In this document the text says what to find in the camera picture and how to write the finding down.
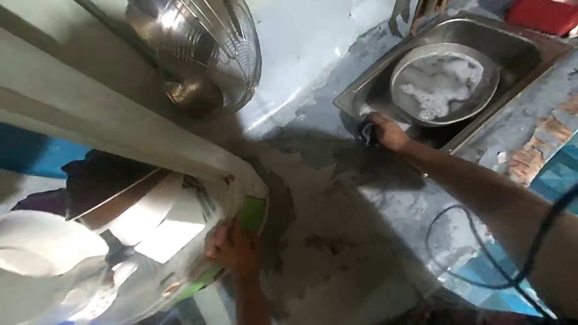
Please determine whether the person's left hand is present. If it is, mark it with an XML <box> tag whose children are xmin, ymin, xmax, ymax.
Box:
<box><xmin>205</xmin><ymin>218</ymin><xmax>261</xmax><ymax>279</ymax></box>

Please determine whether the person's right hand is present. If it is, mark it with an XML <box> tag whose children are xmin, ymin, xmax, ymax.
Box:
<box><xmin>368</xmin><ymin>112</ymin><xmax>411</xmax><ymax>153</ymax></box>

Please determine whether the dark scrubbing cloth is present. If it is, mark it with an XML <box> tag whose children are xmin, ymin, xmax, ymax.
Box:
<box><xmin>356</xmin><ymin>114</ymin><xmax>378</xmax><ymax>146</ymax></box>

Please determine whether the person's left forearm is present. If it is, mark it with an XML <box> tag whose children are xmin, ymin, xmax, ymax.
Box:
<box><xmin>235</xmin><ymin>270</ymin><xmax>272</xmax><ymax>325</ymax></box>

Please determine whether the white rectangular box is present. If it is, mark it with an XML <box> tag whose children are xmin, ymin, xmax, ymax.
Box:
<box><xmin>135</xmin><ymin>189</ymin><xmax>207</xmax><ymax>264</ymax></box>

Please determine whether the white curved dish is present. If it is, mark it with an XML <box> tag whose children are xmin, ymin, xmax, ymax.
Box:
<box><xmin>107</xmin><ymin>172</ymin><xmax>184</xmax><ymax>246</ymax></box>

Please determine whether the round metal basin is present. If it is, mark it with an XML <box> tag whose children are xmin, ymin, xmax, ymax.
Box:
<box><xmin>390</xmin><ymin>43</ymin><xmax>500</xmax><ymax>127</ymax></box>

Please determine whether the brown wooden rack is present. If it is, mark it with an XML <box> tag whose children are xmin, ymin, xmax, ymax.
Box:
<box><xmin>410</xmin><ymin>0</ymin><xmax>450</xmax><ymax>35</ymax></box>

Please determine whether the dark crumpled cloth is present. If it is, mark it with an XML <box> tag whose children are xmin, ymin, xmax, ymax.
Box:
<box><xmin>11</xmin><ymin>149</ymin><xmax>159</xmax><ymax>222</ymax></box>

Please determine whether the white shelf with green patches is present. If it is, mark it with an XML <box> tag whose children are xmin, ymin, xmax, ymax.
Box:
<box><xmin>0</xmin><ymin>0</ymin><xmax>270</xmax><ymax>325</ymax></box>

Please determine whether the stainless steel sink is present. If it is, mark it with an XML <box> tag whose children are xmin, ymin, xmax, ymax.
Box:
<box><xmin>333</xmin><ymin>13</ymin><xmax>573</xmax><ymax>155</ymax></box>

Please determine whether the white round bowl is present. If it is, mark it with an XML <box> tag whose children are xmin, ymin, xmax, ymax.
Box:
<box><xmin>0</xmin><ymin>210</ymin><xmax>110</xmax><ymax>278</ymax></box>

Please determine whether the red plastic container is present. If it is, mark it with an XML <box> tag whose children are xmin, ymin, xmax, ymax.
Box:
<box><xmin>506</xmin><ymin>0</ymin><xmax>578</xmax><ymax>36</ymax></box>

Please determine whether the large shiny metal pot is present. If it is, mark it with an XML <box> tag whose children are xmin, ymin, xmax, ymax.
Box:
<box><xmin>126</xmin><ymin>0</ymin><xmax>226</xmax><ymax>114</ymax></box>

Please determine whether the blue plastic sheet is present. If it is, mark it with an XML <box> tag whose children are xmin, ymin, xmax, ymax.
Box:
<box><xmin>0</xmin><ymin>122</ymin><xmax>92</xmax><ymax>180</ymax></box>

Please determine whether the wire mesh strainer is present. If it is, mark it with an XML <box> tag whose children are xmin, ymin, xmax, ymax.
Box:
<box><xmin>178</xmin><ymin>0</ymin><xmax>263</xmax><ymax>113</ymax></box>

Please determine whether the black cable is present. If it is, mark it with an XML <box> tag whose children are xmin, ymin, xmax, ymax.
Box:
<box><xmin>425</xmin><ymin>182</ymin><xmax>578</xmax><ymax>321</ymax></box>

